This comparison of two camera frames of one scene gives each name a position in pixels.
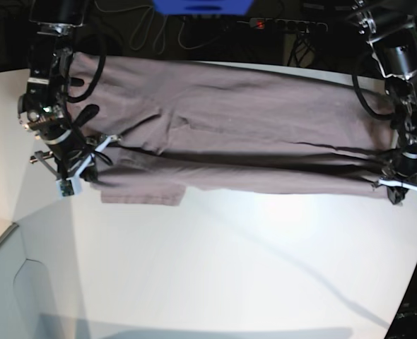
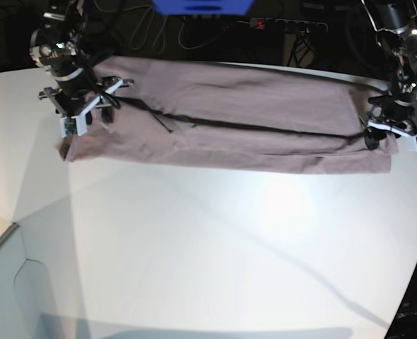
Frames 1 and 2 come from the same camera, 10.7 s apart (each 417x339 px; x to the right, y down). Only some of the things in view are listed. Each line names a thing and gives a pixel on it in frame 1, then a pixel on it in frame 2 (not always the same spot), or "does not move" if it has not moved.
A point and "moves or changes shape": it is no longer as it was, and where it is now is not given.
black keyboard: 415,318 does not move
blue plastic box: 202,7 does not move
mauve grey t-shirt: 177,126 moves or changes shape
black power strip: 283,25 does not move
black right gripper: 408,167 -> 399,109
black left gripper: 69,151 -> 76,85
